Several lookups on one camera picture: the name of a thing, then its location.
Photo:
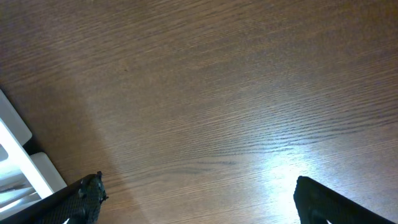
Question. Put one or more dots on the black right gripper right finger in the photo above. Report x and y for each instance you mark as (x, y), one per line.
(317, 204)

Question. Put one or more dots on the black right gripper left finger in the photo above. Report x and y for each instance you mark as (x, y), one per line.
(79, 202)

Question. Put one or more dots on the white plastic cutlery tray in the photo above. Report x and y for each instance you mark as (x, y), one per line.
(36, 171)

